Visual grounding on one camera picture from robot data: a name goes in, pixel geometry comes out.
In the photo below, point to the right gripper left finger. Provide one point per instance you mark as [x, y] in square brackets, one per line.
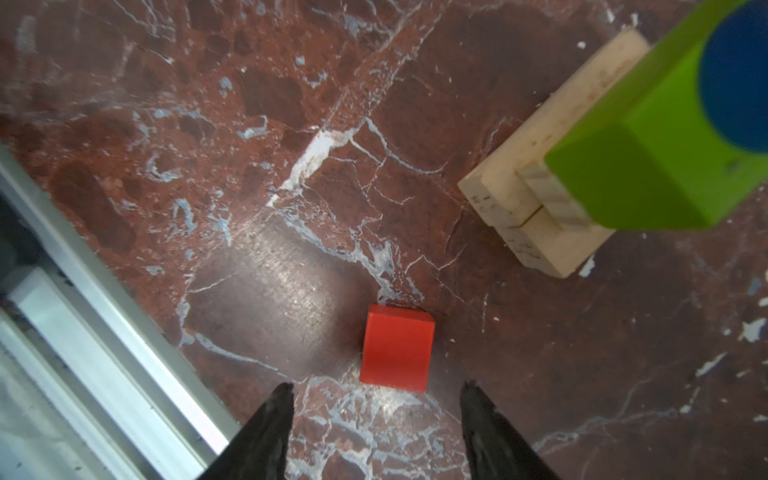
[259, 449]

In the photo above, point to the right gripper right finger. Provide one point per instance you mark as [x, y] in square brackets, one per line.
[494, 448]

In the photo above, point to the red block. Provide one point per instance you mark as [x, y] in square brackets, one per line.
[397, 348]

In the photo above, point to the wood block with writing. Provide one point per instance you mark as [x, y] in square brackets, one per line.
[540, 243]

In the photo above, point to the green block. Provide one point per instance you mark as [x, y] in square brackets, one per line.
[646, 156]

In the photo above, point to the blue cylinder block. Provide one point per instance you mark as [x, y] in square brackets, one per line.
[732, 77]

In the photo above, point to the grooved wood block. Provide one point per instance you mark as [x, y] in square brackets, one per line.
[553, 195]

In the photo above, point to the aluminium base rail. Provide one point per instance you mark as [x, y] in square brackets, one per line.
[90, 388]

